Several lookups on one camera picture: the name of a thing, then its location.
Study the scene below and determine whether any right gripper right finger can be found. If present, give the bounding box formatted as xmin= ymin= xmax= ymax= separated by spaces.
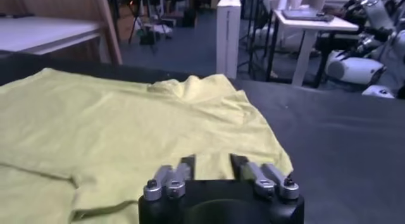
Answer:
xmin=230 ymin=153 xmax=300 ymax=201

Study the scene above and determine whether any white folding table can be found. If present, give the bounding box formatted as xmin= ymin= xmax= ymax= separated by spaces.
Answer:
xmin=0 ymin=15 xmax=103 ymax=55

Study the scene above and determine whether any white standing desk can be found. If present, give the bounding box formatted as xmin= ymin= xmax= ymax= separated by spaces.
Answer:
xmin=265 ymin=8 xmax=360 ymax=87

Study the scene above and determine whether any tall white cardboard box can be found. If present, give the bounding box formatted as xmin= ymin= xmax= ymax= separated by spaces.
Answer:
xmin=216 ymin=0 xmax=242 ymax=80

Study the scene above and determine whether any black table cover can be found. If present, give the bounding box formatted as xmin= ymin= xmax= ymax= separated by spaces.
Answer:
xmin=0 ymin=49 xmax=405 ymax=224

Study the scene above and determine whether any wooden panel table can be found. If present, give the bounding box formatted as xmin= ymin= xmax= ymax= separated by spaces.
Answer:
xmin=0 ymin=0 xmax=123 ymax=65

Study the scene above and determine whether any yellow-green t-shirt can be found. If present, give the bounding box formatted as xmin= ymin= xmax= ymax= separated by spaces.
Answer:
xmin=0 ymin=67 xmax=294 ymax=224

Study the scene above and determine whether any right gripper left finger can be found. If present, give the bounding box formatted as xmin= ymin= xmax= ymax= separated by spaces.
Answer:
xmin=142 ymin=154 xmax=196 ymax=202

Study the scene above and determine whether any grey laptop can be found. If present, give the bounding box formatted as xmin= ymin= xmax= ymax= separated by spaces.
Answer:
xmin=281 ymin=9 xmax=335 ymax=23

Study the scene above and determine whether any white humanoid robot with base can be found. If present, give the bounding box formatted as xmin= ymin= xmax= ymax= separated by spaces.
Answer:
xmin=325 ymin=0 xmax=405 ymax=99

